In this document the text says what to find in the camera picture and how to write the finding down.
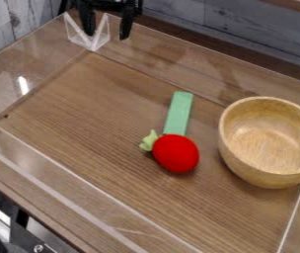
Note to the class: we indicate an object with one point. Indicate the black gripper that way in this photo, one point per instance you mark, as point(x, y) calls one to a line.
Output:
point(107, 5)

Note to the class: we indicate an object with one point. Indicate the wooden bowl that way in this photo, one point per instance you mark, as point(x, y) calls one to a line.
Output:
point(258, 141)

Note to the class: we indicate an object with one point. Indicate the clear acrylic tray wall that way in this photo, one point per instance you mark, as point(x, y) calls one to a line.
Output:
point(89, 218)

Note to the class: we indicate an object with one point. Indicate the red plush strawberry toy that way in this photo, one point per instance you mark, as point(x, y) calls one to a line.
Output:
point(173, 151)

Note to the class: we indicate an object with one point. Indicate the green rectangular block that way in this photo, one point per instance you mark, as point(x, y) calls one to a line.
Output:
point(177, 114)

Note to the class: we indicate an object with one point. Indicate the black metal table frame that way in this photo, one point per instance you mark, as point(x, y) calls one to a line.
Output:
point(31, 236)

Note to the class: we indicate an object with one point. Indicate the clear acrylic corner bracket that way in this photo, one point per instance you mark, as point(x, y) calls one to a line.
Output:
point(77, 37)

